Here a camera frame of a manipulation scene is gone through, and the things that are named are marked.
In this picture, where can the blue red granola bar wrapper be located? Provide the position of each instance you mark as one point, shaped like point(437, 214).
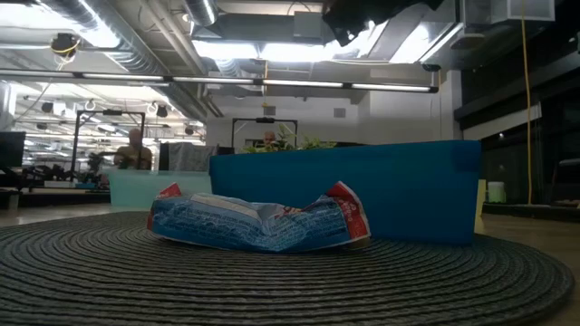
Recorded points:
point(235, 226)

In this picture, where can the grey ceiling unit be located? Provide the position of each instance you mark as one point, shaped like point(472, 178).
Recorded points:
point(308, 25)

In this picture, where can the person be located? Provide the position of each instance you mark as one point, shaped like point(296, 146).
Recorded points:
point(269, 138)
point(133, 156)

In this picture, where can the small green potted plant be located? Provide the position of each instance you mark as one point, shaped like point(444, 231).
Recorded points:
point(281, 145)

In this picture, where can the long ceiling light bar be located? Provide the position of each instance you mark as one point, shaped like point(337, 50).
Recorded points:
point(204, 80)

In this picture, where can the dark blue plastic bin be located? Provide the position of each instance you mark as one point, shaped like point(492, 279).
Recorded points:
point(408, 190)

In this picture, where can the grey cover sheet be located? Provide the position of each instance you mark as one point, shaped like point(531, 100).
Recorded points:
point(188, 156)

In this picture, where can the white cylindrical container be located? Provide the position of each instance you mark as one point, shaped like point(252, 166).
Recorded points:
point(496, 192)

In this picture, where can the teal plastic bin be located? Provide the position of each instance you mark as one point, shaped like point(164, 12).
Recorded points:
point(136, 190)

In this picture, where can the grey round woven placemat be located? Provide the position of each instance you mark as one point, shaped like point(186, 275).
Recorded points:
point(272, 290)

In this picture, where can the background workbench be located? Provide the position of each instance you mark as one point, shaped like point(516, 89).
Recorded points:
point(54, 192)

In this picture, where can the black computer monitor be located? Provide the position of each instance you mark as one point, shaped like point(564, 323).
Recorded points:
point(11, 148)

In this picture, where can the black background rig frame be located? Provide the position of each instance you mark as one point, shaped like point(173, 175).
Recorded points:
point(265, 120)
point(77, 145)

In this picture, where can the small silver spiral duct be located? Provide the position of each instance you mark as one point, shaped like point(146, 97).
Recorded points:
point(201, 11)

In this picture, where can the large silver spiral duct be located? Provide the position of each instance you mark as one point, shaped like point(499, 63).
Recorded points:
point(136, 59)

